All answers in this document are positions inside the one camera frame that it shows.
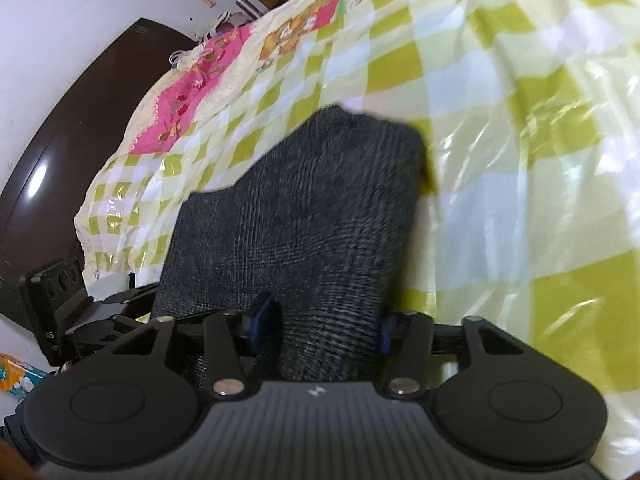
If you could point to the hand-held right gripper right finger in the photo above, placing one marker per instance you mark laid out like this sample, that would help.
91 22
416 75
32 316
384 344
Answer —
385 335

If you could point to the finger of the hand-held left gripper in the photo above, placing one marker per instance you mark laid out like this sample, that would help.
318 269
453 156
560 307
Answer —
132 294
132 316

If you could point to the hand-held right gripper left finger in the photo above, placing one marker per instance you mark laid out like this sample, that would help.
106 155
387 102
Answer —
257 322

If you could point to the dark grey pants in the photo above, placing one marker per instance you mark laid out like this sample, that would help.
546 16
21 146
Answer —
310 220

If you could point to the colourful packet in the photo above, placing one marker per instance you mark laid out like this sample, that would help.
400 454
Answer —
22 375

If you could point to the dark brown headboard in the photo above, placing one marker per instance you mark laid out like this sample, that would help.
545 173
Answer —
75 160

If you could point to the checkered printed blanket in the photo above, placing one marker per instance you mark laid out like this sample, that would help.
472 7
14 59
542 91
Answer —
525 135

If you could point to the pile of bags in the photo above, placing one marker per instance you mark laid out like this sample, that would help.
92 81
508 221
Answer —
220 27

